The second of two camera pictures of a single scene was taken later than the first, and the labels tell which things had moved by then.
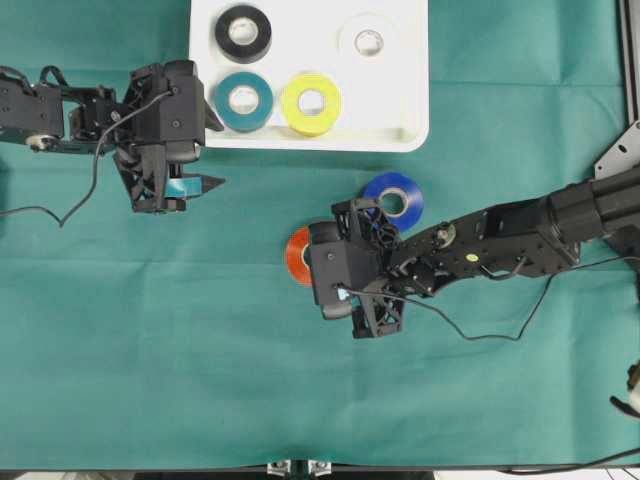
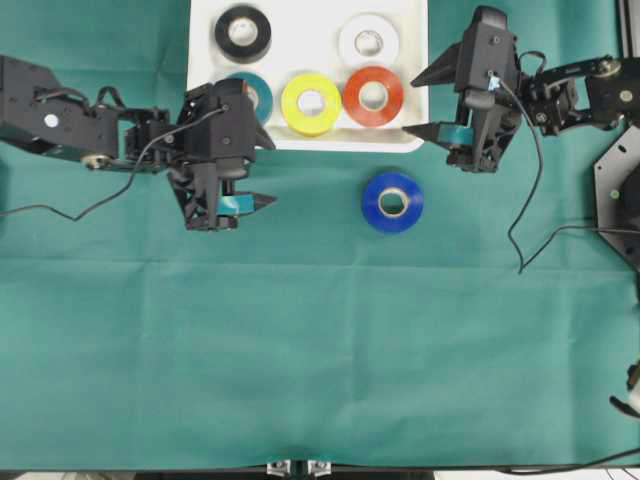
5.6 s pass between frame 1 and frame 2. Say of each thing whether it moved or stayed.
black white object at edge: stayed
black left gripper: moved
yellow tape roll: stayed
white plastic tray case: stayed
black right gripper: moved
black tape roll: stayed
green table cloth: stayed
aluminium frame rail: stayed
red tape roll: moved
